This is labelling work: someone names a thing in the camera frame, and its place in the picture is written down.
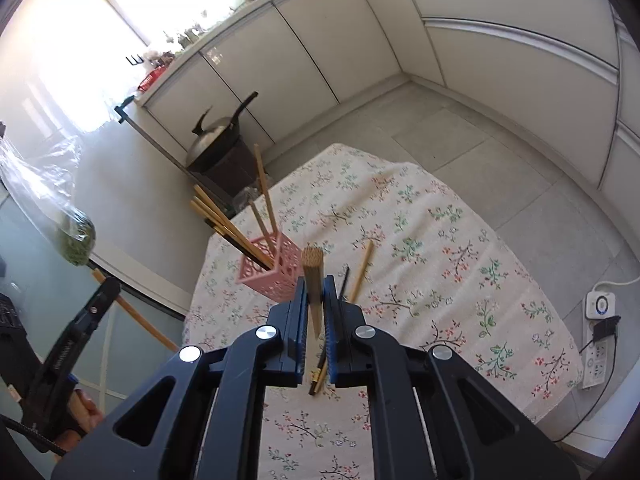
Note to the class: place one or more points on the white timer socket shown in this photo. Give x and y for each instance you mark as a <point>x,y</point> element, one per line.
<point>600,304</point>

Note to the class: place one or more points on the white power strip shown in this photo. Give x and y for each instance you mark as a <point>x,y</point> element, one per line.
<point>596,365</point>

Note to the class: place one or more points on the black chopstick with gold band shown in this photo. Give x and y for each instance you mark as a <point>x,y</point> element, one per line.
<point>344,282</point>

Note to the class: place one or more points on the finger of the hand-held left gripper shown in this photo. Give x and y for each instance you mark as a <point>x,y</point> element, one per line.
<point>65,355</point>

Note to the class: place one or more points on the pink perforated utensil basket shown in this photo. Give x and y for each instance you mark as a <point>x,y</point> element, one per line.
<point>280,280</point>

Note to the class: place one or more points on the dark brown stool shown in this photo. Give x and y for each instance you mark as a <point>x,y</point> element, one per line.
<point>235,170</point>

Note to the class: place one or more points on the plastic bag with greens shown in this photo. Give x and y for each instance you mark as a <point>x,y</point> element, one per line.
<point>75,237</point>

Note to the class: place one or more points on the black clamp bracket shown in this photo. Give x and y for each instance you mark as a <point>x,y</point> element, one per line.
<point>124,109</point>

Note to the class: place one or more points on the person's left hand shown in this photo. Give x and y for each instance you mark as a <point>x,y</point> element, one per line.
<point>90,412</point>

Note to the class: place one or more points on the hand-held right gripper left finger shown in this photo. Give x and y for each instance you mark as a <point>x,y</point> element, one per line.
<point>301,320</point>

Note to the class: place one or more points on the floral tablecloth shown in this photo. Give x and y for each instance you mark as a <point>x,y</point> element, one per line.
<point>425,260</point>

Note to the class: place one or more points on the bunch of wooden chopsticks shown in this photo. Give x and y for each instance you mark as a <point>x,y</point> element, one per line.
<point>262,180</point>

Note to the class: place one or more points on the frosted glass sliding door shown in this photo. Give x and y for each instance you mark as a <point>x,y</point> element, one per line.
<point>135,360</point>

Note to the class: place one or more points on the red plastic basket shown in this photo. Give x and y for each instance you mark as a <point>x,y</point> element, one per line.
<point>151,81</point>

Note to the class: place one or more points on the black wok with lid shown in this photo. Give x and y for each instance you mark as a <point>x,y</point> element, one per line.
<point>215,140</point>

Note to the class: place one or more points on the white kitchen cabinets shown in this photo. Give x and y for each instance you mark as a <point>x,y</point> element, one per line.
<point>500,0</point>

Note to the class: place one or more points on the black power adapter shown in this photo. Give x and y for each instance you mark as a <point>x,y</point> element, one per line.
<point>607,327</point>

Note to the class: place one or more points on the light wooden chopstick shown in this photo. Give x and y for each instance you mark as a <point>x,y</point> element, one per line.
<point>312,270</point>
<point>361,270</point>
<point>145,320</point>

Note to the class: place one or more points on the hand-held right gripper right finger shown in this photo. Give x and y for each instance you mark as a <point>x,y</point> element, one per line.
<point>330,325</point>

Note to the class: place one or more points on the black wall hooks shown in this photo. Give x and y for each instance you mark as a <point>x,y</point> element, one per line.
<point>133,60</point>

